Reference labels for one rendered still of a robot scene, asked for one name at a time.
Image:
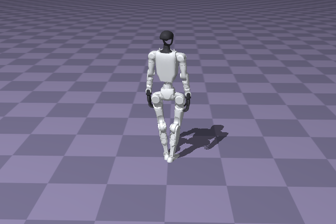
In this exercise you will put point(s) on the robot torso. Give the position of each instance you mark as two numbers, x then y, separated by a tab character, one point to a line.
167	67

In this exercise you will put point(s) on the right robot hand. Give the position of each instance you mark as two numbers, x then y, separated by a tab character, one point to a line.
187	102

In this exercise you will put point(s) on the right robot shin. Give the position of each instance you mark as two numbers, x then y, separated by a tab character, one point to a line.
174	138

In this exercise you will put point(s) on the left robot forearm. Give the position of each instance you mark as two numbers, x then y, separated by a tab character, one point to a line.
149	82

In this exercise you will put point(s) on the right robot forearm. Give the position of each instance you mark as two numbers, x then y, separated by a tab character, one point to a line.
186	85

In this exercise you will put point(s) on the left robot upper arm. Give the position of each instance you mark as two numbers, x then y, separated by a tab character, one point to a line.
151	63

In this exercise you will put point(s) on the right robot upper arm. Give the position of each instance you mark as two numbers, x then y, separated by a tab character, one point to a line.
181	57

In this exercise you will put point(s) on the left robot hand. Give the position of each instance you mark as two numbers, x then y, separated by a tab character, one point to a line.
149	98

